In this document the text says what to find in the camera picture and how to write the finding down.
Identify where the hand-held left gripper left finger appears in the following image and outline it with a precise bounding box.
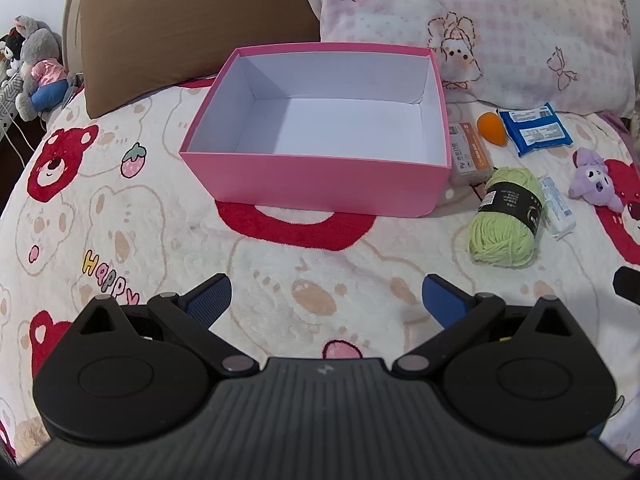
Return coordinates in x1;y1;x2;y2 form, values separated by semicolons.
75;274;258;378

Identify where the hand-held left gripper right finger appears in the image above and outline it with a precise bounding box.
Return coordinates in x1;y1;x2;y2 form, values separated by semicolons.
392;274;576;378

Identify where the small grey orange box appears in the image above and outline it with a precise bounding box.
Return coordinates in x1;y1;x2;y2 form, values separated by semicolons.
446;121;493;188

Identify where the white tissue packet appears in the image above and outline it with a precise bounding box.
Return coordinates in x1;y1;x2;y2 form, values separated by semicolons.
539;176;577;241

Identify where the blue wet wipes packet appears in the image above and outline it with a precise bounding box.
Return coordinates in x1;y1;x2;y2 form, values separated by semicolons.
496;102;575;157

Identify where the pink plaid pillow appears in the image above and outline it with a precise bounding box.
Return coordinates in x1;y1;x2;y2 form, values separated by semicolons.
290;0;636;116

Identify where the purple plush toy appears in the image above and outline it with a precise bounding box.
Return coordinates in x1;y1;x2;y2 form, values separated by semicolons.
568;147;626;213

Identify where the green yarn ball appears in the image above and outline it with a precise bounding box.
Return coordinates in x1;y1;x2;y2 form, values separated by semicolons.
468;166;546;267

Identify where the pink cardboard box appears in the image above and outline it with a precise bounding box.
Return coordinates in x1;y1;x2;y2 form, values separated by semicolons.
179;42;451;218

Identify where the orange makeup sponge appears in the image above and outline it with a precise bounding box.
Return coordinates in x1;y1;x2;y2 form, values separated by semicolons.
476;112;508;147

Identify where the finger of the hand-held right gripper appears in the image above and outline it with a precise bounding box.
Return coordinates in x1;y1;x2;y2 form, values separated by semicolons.
613;266;640;306

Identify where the grey plush toy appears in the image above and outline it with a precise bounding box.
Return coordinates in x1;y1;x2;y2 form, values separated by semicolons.
14;15;71;122

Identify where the brown pillow with cloud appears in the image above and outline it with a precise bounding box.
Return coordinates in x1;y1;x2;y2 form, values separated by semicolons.
79;0;321;120

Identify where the black white plush toy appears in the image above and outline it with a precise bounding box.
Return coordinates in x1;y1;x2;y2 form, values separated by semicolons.
0;27;26;78

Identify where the beige headboard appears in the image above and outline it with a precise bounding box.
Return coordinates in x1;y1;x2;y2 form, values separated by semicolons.
61;0;91;73

